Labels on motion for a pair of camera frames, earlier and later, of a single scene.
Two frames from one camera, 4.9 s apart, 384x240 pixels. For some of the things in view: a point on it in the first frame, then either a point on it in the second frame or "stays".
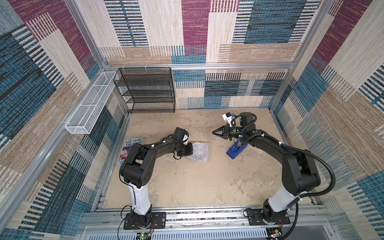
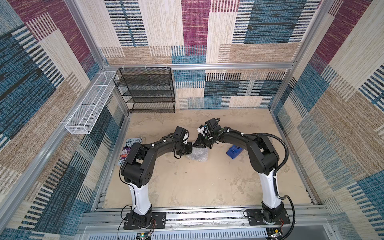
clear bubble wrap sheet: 200,153 stays
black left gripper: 190,150 stays
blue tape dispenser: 236,149 stays
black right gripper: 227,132 → 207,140
